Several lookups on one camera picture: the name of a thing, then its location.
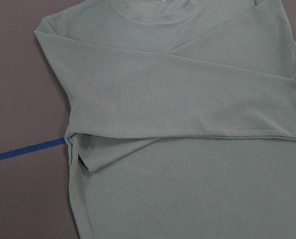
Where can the olive green long-sleeve shirt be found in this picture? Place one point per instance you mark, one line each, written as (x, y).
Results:
(183, 117)

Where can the brown paper table cover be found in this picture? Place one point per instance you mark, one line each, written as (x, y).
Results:
(34, 113)

